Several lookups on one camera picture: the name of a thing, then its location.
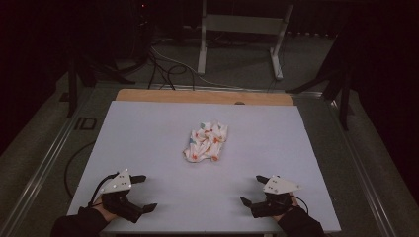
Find white fruit print pants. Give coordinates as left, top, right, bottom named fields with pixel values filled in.
left=183, top=121, right=229, bottom=164

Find person's left hand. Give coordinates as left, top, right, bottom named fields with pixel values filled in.
left=91, top=197, right=119, bottom=223

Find person's right hand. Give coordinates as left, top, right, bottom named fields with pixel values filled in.
left=272, top=200, right=299, bottom=222

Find black floor cable bundle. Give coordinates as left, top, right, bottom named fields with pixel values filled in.
left=146, top=48, right=197, bottom=91

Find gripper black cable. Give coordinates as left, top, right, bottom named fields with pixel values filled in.
left=87, top=171, right=121, bottom=208
left=289, top=195, right=310, bottom=215

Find white floor cable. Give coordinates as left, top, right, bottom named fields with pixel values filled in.
left=149, top=44, right=285, bottom=92

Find black tripod stand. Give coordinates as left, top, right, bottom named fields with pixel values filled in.
left=285, top=29, right=356, bottom=132
left=58, top=48, right=136, bottom=119

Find aluminium floor rail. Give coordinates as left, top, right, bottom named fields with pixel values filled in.
left=0, top=86, right=99, bottom=237
left=324, top=98, right=398, bottom=237

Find grey metal stand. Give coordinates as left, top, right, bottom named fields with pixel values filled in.
left=197, top=0, right=294, bottom=81

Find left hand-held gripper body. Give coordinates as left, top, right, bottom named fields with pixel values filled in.
left=98, top=169, right=146, bottom=224

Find dark equipment with red light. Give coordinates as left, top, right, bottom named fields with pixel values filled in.
left=123, top=0, right=156, bottom=65

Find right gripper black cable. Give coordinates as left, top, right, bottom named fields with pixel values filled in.
left=289, top=195, right=310, bottom=215

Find black looped floor cable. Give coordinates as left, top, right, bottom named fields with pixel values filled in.
left=62, top=140, right=97, bottom=199

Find pale blue table mat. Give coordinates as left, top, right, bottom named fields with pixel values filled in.
left=66, top=100, right=342, bottom=234

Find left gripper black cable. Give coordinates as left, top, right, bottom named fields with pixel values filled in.
left=87, top=171, right=121, bottom=208

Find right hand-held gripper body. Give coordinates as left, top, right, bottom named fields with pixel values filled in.
left=251, top=175, right=301, bottom=219

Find wooden table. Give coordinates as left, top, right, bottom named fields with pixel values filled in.
left=115, top=88, right=294, bottom=107

